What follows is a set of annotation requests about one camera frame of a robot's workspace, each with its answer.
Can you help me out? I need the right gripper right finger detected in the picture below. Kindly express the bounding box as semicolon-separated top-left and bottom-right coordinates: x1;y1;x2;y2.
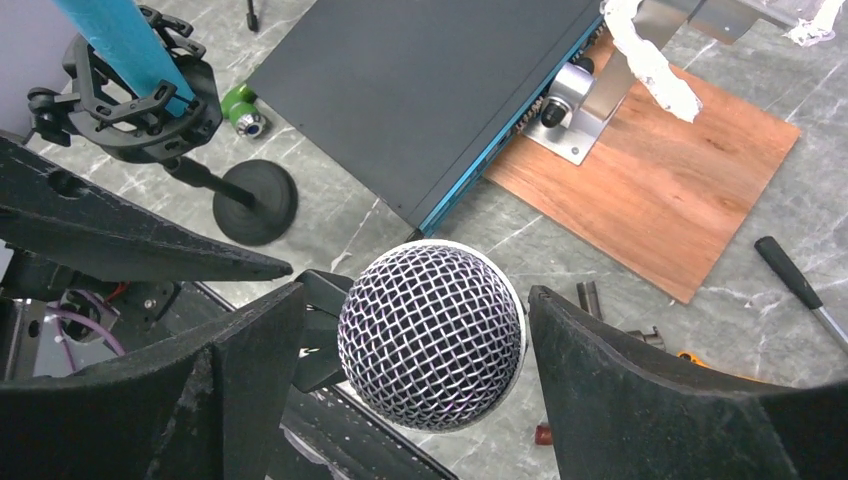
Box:
529;285;847;479

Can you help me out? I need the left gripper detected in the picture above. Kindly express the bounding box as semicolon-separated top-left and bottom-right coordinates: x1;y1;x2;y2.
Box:
1;139;293;381

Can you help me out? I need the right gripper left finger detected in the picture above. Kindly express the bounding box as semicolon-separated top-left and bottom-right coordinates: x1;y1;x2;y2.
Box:
1;283;305;479

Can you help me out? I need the silver mesh glitter microphone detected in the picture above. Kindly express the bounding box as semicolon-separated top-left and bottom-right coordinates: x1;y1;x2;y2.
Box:
337;239;529;433

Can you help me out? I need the black clip microphone stand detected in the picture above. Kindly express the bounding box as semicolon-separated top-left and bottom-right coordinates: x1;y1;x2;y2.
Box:
292;269;354;393

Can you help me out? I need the blue microphone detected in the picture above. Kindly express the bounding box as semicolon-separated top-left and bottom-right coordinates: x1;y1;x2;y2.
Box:
55;0;195;117

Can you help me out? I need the black tripod microphone stand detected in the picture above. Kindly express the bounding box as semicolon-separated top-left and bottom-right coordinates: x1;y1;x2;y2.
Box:
246;0;259;33

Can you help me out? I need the brown pipe fitting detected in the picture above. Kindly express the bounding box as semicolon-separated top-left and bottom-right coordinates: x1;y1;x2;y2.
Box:
534;422;553;446

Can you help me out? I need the yellow utility knife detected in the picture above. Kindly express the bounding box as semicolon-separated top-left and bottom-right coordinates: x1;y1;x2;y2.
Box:
677;351;708;368

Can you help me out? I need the grey metal pipe fitting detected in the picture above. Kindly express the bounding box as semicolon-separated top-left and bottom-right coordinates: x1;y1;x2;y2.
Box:
574;280;667;352

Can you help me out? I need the green pipe fitting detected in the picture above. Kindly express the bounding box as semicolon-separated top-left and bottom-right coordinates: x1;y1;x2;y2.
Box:
220;83;266;139

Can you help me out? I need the wooden board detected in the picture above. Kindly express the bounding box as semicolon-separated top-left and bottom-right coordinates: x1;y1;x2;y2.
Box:
485;73;801;303

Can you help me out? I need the black flat box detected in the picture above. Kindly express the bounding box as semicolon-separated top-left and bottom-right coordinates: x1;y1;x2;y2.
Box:
247;0;602;236

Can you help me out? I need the black base frame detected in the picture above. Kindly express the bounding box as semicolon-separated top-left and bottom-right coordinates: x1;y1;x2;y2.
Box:
145;282;458;479

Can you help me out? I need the black shock mount stand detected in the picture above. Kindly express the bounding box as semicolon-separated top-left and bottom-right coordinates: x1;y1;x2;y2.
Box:
27;4;298;246

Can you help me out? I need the black handled hammer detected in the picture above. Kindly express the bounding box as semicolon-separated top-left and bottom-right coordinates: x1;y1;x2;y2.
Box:
754;236;847;353

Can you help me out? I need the metal bracket fixture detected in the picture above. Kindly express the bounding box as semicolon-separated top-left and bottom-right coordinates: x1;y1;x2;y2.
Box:
518;1;843;165

